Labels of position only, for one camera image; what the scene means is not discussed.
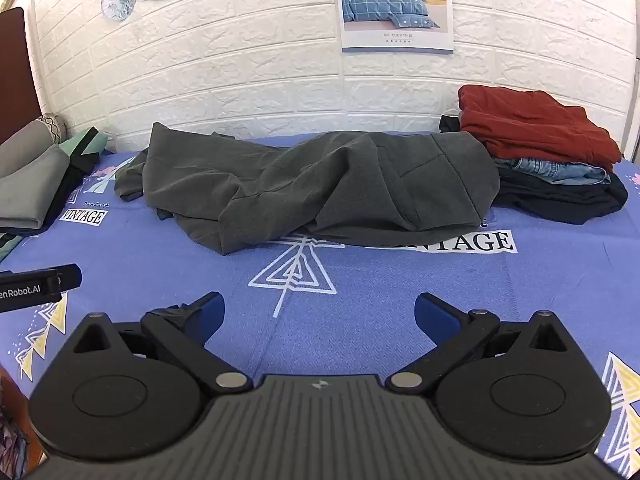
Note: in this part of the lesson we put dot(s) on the folded blue jeans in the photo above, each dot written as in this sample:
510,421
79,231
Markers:
560,171

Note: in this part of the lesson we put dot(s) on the folded red cloth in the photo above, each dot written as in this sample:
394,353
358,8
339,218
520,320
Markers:
525,125

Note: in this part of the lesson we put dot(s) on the folded dark navy cloth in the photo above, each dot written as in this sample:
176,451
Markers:
550,201

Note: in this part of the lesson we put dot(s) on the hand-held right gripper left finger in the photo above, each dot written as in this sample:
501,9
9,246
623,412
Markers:
212,310

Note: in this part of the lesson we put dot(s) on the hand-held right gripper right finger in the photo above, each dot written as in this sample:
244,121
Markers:
435,312

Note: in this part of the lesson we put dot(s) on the blue printed bed sheet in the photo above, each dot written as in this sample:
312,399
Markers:
150,260

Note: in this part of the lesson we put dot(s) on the brown headboard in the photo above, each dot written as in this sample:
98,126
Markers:
15,75

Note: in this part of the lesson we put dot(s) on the grey pants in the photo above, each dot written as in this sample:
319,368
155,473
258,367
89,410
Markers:
300,185

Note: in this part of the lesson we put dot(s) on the grey window frame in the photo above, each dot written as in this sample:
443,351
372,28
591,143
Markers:
631,110

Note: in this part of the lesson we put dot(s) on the wall poster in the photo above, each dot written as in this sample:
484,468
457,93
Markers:
395,5

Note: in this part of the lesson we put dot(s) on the patterned pillow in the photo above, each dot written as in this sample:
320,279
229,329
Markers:
54,127

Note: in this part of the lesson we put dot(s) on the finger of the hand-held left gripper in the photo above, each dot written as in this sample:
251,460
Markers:
71,277

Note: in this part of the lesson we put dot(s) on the folded grey cloth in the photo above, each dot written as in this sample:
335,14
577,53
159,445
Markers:
30,180

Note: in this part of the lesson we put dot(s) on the folded black cloth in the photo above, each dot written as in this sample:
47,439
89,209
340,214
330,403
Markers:
67,185

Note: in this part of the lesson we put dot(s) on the green cloth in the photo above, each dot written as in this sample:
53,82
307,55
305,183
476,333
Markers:
82,146

